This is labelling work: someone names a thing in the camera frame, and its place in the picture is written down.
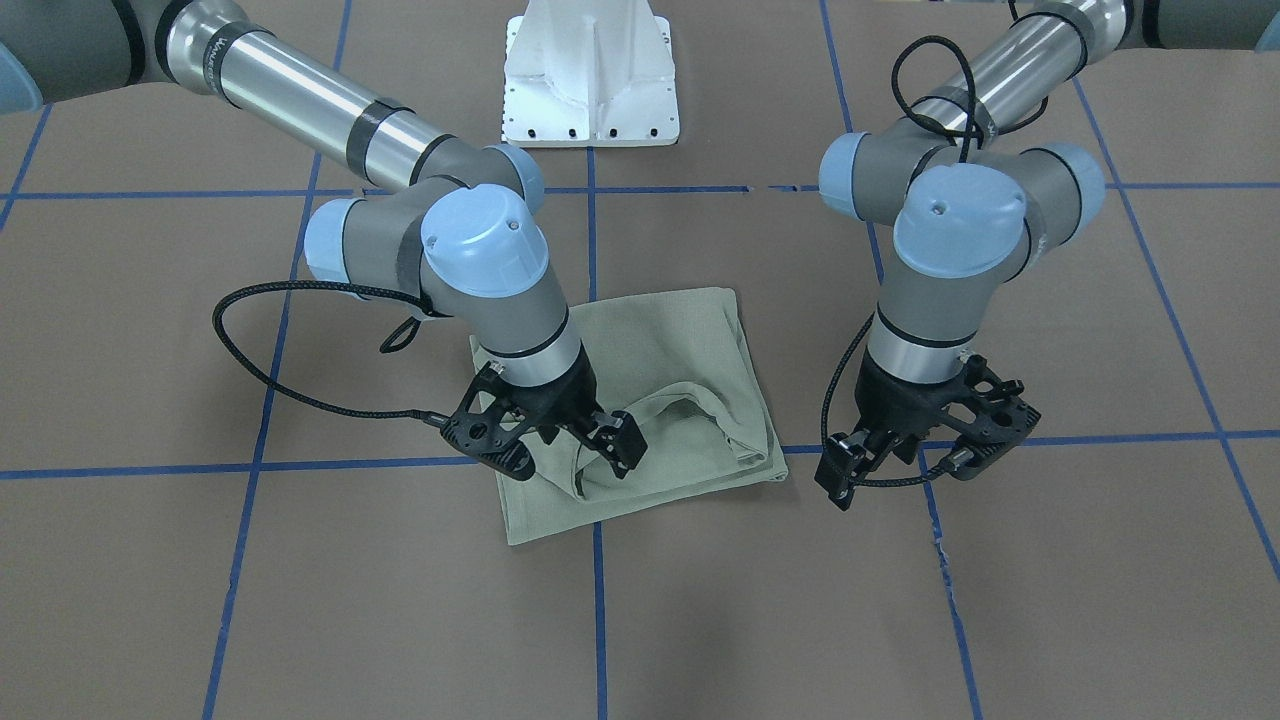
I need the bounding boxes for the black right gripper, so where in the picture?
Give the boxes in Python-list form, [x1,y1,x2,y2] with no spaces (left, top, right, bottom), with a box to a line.
[440,357,646,480]

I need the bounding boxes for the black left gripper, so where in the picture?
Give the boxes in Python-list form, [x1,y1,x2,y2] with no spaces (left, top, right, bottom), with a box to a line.
[815,355,1041,511]

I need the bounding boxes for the olive green long-sleeve shirt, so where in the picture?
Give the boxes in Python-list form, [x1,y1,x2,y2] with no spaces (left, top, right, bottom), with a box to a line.
[497,287,788,546]

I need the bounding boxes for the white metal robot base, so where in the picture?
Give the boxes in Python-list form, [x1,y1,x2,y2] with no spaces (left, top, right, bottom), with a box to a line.
[500,1,681,149]

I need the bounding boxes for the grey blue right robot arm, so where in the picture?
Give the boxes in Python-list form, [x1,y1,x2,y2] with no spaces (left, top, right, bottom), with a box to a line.
[1,1,648,480]

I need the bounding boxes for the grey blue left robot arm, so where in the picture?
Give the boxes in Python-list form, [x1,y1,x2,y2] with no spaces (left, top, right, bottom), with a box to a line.
[815,1,1277,510]

